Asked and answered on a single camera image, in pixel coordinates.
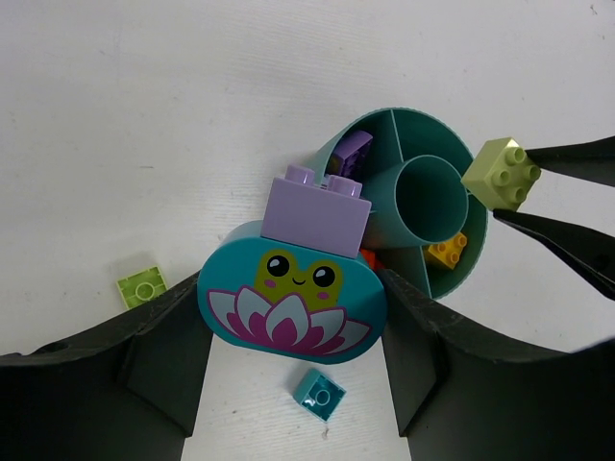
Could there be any lavender lego brick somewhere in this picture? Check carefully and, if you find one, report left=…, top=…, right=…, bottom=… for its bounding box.
left=260, top=164, right=371, bottom=258

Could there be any pale green lego brick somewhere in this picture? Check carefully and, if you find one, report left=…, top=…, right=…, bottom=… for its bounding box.
left=461, top=137, right=541, bottom=211

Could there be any yellow orange lego brick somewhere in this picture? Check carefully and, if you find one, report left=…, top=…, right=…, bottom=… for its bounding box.
left=423, top=232, right=468, bottom=270

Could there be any teal square lego brick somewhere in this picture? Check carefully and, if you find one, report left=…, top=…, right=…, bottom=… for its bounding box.
left=292, top=369, right=346, bottom=423

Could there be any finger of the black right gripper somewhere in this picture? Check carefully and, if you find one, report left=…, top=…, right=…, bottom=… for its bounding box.
left=527, top=136, right=615, bottom=187
left=492, top=209, right=614, bottom=301

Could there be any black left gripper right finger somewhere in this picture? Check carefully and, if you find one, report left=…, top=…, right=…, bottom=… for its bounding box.
left=379, top=270, right=614, bottom=460

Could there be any teal round divided container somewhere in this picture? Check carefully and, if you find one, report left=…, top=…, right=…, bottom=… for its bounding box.
left=305, top=108, right=487, bottom=299

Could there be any teal flower lego piece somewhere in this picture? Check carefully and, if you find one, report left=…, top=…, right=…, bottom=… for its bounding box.
left=197, top=221, right=387, bottom=365

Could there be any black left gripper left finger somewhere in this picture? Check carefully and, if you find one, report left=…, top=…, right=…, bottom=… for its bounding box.
left=1, top=275, right=212, bottom=460

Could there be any lime green lego brick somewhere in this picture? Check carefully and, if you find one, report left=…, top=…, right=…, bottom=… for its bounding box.
left=115, top=266, right=168, bottom=310

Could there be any orange teardrop lego plate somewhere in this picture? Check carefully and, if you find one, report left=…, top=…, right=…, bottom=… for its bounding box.
left=360, top=248, right=385, bottom=272

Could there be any purple lego brick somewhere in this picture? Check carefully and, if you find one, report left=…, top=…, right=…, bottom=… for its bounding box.
left=326, top=131, right=373, bottom=179

